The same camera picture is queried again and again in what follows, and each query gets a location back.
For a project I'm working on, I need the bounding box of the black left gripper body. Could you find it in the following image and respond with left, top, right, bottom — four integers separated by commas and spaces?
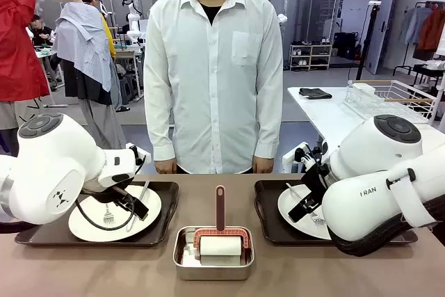
79, 184, 136, 208

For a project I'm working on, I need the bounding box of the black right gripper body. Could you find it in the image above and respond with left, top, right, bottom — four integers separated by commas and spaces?
300, 163, 330, 204

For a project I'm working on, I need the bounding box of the dark brown serving tray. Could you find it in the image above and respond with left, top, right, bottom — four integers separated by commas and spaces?
253, 179, 418, 246
14, 181, 180, 248

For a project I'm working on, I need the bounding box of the pink lint roller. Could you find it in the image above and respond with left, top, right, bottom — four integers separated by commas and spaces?
193, 185, 252, 259

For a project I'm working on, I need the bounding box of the left forearm in white sleeve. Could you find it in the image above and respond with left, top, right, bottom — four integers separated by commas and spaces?
254, 98, 284, 160

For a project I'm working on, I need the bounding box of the right forearm in white sleeve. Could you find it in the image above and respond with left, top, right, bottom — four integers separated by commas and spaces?
144, 98, 177, 162

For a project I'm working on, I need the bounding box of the person's right hand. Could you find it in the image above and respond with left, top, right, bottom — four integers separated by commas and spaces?
155, 159, 178, 175

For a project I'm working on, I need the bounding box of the person's left hand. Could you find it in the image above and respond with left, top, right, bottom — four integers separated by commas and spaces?
254, 156, 275, 174

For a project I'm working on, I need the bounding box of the white round plate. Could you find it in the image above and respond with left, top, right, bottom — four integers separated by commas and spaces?
68, 184, 163, 243
277, 184, 334, 241

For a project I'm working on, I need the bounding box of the silver knife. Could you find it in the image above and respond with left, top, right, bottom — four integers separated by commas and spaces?
127, 180, 151, 232
285, 182, 304, 201

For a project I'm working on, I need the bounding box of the white side table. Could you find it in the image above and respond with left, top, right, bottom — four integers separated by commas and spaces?
286, 84, 445, 175

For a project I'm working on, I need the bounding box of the black folded cloth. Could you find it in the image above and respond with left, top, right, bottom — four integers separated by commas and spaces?
298, 87, 333, 100

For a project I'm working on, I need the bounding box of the stainless steel rectangular container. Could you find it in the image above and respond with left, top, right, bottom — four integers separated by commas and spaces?
172, 226, 255, 281

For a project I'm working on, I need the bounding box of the grey plastic stool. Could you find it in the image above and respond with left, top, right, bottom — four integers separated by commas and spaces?
118, 73, 140, 102

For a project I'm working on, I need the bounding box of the white shoe rack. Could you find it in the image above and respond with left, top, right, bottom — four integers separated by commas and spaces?
289, 42, 333, 71

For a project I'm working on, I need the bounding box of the black bag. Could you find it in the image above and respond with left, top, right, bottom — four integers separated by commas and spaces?
333, 31, 359, 60

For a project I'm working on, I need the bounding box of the person in white shirt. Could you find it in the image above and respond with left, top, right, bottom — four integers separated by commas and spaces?
143, 0, 284, 175

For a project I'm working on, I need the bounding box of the person in yellow jacket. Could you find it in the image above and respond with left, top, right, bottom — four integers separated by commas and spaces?
81, 0, 118, 61

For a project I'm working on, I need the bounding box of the seated person in black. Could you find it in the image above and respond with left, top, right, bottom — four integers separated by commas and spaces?
29, 14, 56, 47

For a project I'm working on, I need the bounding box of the grey blue hanging garment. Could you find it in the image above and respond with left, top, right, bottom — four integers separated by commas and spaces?
404, 6, 432, 47

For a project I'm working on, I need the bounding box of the orange hanging garment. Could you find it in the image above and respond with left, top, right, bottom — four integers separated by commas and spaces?
416, 8, 445, 51

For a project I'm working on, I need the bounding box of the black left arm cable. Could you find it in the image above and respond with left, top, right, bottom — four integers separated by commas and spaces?
75, 196, 137, 231

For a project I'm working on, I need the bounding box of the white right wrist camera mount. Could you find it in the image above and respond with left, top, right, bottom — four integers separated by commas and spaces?
283, 142, 330, 170

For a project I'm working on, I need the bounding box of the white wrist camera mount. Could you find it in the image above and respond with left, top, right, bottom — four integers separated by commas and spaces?
125, 143, 152, 166
283, 142, 330, 170

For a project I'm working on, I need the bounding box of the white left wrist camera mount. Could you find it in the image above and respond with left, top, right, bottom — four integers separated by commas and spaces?
125, 143, 152, 166

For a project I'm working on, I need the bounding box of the black braided cable sleeve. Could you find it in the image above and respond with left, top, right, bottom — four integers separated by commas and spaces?
330, 202, 445, 257

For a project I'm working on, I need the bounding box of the white wire dish rack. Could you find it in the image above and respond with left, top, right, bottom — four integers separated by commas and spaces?
347, 79, 438, 117

